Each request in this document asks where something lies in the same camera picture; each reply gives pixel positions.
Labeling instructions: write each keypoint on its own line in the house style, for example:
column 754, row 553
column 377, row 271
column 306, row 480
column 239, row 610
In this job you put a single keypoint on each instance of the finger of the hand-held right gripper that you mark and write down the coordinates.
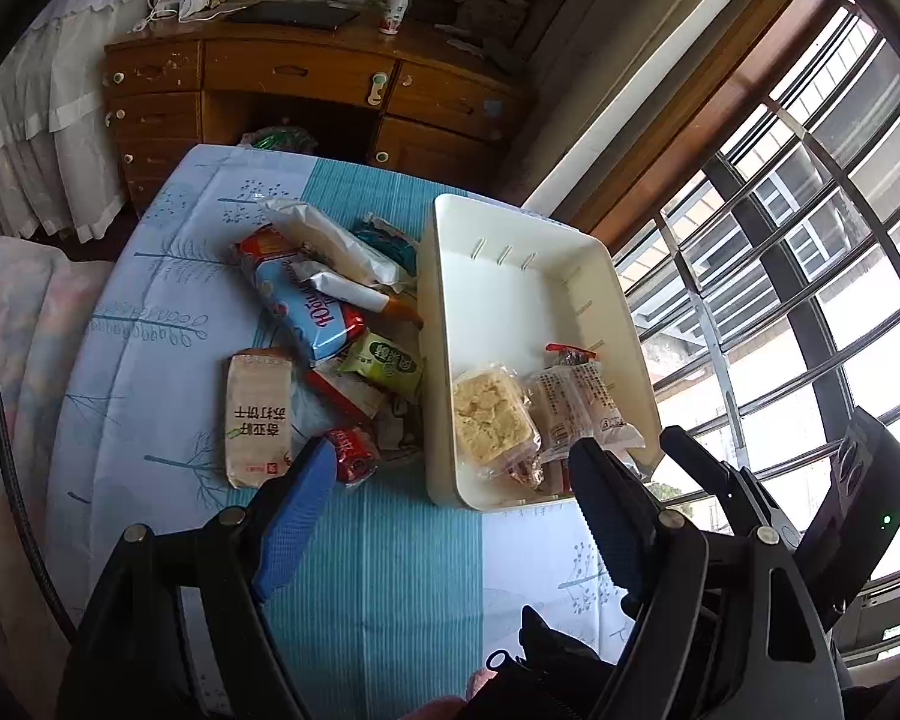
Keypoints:
column 701, row 476
column 765, row 502

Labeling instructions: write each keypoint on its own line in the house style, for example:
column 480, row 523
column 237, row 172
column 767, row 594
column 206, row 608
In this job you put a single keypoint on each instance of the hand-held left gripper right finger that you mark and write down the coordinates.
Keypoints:
column 607, row 517

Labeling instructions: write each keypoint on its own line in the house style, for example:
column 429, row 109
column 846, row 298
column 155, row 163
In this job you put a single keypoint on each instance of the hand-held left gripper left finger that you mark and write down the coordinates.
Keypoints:
column 292, row 517

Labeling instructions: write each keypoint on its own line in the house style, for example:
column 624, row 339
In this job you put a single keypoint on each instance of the clear printed biscuit pack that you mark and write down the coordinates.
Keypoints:
column 581, row 405

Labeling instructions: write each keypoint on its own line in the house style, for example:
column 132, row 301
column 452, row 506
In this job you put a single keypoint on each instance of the blue red biscuit pack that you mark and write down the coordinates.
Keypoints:
column 307, row 307

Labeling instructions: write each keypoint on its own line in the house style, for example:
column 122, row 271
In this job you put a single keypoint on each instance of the white plastic box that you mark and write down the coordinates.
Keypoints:
column 510, row 300

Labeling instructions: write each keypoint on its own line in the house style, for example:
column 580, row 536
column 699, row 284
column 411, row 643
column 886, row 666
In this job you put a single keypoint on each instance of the white red cookie packet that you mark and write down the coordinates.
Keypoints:
column 322, row 236

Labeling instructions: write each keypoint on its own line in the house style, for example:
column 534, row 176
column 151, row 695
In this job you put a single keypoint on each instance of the small red packet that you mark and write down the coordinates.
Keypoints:
column 352, row 454

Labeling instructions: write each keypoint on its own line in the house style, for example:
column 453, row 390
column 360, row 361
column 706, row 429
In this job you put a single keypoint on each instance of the tan cracker packet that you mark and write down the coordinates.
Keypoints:
column 259, row 420

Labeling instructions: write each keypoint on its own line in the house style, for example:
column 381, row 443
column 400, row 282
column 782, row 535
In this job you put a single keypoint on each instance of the blue printed tablecloth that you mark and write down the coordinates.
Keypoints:
column 390, row 585

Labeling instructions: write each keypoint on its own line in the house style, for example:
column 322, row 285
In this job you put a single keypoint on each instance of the red white flat packet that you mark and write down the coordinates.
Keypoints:
column 341, row 392

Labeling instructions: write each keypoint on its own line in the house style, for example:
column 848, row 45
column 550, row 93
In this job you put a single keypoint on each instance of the crumpled clear wrapper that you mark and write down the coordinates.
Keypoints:
column 399, row 427

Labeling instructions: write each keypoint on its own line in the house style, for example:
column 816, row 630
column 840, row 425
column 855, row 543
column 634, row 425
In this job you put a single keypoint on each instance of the yellow cracker pack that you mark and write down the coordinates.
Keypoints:
column 487, row 412

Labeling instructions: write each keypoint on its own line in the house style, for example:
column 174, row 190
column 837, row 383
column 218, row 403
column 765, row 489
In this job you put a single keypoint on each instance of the green snack packet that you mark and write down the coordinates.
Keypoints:
column 386, row 365

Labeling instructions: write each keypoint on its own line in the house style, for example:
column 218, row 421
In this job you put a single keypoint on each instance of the window with metal grille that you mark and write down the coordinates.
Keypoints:
column 795, row 277

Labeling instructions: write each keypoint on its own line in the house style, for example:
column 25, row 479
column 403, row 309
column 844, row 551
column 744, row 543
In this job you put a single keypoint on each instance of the white orange stick packet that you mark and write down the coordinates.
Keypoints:
column 345, row 287

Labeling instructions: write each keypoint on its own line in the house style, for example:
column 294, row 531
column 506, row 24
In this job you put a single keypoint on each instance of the teal blue snack packet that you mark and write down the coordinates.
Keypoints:
column 390, row 244

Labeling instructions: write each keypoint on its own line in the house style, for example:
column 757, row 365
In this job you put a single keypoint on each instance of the pastel blanket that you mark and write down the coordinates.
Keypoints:
column 22, row 330

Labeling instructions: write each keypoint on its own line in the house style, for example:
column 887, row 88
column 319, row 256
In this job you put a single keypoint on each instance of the green plastic bag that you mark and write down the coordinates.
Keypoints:
column 281, row 139

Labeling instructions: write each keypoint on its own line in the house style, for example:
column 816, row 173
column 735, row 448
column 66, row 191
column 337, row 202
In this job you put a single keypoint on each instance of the white drawer child lock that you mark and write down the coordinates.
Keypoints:
column 377, row 90

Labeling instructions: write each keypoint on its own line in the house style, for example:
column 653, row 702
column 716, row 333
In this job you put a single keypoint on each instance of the wooden desk with drawers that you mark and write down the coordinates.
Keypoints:
column 292, row 71

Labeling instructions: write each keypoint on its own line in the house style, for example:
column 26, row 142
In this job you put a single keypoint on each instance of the white lace cover cloth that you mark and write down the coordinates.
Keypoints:
column 37, row 90

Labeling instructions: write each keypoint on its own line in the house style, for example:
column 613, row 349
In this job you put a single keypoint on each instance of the black laptop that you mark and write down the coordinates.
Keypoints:
column 292, row 15

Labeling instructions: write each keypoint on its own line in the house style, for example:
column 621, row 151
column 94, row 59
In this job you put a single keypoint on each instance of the cream storage box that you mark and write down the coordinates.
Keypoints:
column 495, row 4

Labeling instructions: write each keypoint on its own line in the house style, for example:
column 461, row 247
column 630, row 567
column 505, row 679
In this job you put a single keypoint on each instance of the white bottle red label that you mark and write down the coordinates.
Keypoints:
column 394, row 11

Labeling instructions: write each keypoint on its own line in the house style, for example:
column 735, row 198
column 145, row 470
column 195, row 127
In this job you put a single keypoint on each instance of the wooden window frame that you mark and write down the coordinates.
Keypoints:
column 682, row 127

